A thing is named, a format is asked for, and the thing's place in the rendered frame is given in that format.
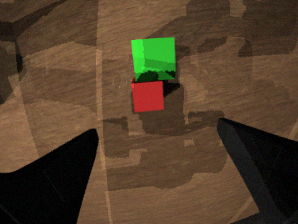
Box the green block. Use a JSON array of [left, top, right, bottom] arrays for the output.
[[130, 37, 176, 81]]

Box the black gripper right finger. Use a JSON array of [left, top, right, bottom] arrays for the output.
[[217, 117, 298, 224]]

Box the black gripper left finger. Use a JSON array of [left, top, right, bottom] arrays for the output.
[[0, 128, 98, 224]]

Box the dark red block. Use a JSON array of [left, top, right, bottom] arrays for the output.
[[132, 77, 164, 112]]

